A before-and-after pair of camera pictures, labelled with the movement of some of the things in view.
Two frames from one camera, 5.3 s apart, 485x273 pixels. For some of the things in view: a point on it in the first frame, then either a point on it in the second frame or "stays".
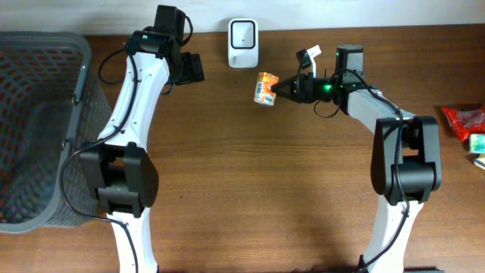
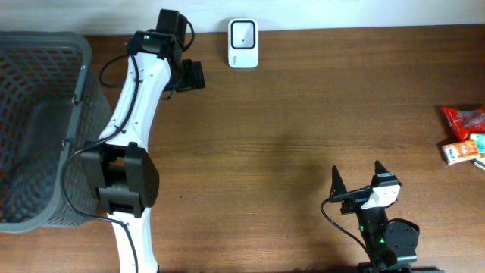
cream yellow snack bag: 480,161 stays
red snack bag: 465,122 stays
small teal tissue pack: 477,143 stays
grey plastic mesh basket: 51,107 stays
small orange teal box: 263,93 to 461,151
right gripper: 305,88 to 338,187
